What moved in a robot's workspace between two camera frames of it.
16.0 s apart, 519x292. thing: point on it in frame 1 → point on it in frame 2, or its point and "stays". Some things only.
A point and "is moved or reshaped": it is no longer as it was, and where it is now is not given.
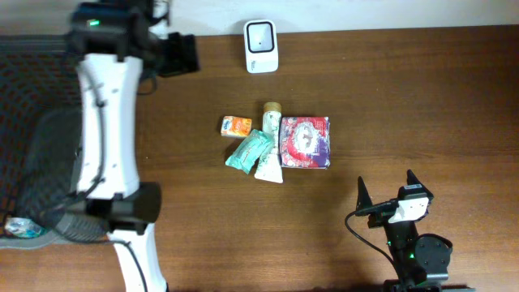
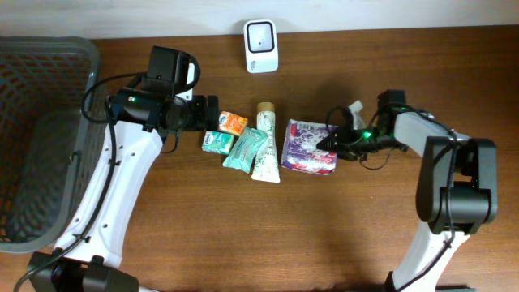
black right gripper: [364, 200] → [345, 147]
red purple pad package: [304, 142] is moved or reshaped
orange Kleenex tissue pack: [235, 126] is moved or reshaped
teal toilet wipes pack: [256, 145] is moved or reshaped
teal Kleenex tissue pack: [23, 227] → [217, 142]
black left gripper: [186, 58] → [199, 117]
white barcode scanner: [261, 45] stays
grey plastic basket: [41, 116] stays
